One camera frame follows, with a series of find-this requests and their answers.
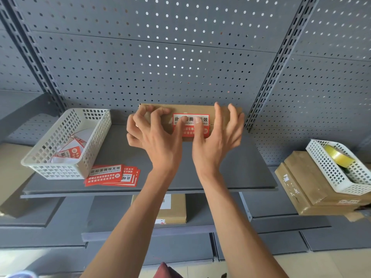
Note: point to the person's right hand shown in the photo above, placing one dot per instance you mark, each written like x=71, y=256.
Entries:
x=216, y=147

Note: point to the person's left hand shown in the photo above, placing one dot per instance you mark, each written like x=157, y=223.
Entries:
x=161, y=144

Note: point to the person's left middle finger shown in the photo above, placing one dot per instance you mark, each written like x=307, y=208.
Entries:
x=142, y=114

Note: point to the person's left little finger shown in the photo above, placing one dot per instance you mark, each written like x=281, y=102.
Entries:
x=132, y=140

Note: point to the person's right middle finger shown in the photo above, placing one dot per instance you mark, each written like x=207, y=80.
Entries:
x=232, y=117

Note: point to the person's right thumb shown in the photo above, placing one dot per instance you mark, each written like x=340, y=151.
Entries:
x=197, y=128

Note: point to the person's left thumb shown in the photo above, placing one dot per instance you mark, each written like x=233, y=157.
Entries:
x=180, y=129

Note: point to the red seal label sticker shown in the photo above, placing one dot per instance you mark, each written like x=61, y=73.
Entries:
x=188, y=124

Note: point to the person's left forearm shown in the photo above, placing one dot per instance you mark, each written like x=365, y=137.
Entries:
x=136, y=222

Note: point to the person's right forearm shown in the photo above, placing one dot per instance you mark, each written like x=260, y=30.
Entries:
x=234, y=222

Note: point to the stack of red label sheets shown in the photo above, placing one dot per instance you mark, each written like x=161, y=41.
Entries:
x=107, y=175

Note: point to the grey metal shelf board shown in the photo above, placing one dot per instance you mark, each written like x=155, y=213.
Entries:
x=278, y=211
x=116, y=217
x=37, y=228
x=243, y=170

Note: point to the grey perforated back panel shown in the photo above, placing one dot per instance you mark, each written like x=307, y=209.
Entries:
x=14, y=69
x=162, y=60
x=327, y=92

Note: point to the peeled sticker backing sheets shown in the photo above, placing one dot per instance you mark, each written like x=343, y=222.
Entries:
x=72, y=149

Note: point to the brown cardboard box white label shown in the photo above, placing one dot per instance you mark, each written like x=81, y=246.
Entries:
x=174, y=208

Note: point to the grey slotted shelf upright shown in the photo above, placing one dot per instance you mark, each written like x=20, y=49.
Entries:
x=285, y=52
x=32, y=52

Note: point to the white perforated plastic basket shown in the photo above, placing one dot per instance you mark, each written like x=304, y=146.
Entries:
x=327, y=167
x=43, y=157

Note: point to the brown cardboard parcel box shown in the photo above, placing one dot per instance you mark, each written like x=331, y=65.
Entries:
x=307, y=176
x=292, y=193

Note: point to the yellow tape roll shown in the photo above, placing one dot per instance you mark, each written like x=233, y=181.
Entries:
x=337, y=156

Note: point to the plain beige cardboard box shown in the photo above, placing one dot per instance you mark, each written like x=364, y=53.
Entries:
x=11, y=170

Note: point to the person's red clothing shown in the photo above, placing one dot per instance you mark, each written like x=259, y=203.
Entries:
x=168, y=271

